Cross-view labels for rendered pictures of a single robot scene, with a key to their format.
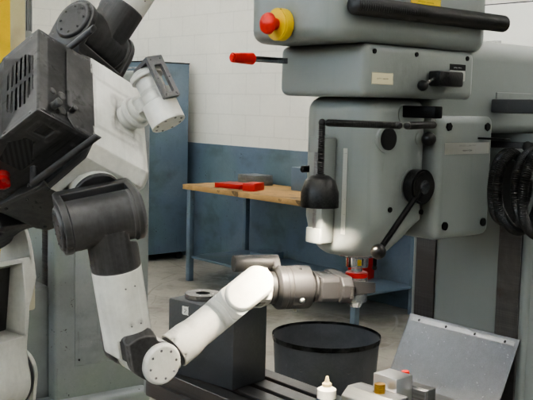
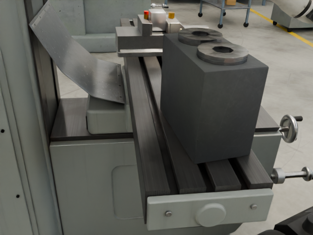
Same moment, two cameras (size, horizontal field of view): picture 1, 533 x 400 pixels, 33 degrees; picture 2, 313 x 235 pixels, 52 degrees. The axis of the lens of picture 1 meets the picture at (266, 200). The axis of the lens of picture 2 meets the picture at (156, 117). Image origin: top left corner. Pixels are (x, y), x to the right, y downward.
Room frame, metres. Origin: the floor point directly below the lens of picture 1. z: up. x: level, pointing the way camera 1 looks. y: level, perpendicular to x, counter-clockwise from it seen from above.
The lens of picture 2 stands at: (2.75, 0.35, 1.32)
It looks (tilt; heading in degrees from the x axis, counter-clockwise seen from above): 30 degrees down; 212
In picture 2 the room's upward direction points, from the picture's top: 2 degrees clockwise
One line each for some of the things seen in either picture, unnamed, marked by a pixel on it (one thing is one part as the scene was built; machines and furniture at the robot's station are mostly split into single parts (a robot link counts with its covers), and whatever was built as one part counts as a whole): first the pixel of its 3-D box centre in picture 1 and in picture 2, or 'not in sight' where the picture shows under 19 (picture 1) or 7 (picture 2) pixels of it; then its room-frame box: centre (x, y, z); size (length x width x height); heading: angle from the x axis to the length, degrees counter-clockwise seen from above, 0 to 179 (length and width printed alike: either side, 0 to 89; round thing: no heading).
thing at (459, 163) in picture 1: (422, 172); not in sight; (2.00, -0.34, 1.47); 0.24 x 0.19 x 0.26; 41
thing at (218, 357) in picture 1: (216, 336); (205, 89); (2.19, 0.11, 1.04); 0.22 x 0.12 x 0.20; 50
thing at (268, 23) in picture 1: (270, 23); not in sight; (1.71, 0.00, 1.76); 0.04 x 0.03 x 0.04; 41
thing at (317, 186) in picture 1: (320, 190); not in sight; (1.70, -0.10, 1.45); 0.07 x 0.07 x 0.06
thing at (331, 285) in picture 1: (315, 287); not in sight; (1.84, -0.11, 1.24); 0.13 x 0.12 x 0.10; 18
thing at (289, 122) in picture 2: not in sight; (280, 129); (1.55, 0.19, 0.64); 0.16 x 0.12 x 0.12; 131
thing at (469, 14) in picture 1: (433, 15); not in sight; (1.78, -0.31, 1.79); 0.45 x 0.04 x 0.04; 131
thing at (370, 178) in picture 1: (362, 175); not in sight; (1.87, -0.20, 1.47); 0.21 x 0.19 x 0.32; 41
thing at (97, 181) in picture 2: not in sight; (161, 174); (1.85, -0.17, 0.44); 0.80 x 0.30 x 0.60; 131
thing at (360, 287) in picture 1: (362, 288); not in sight; (1.84, -0.20, 1.24); 0.06 x 0.02 x 0.03; 108
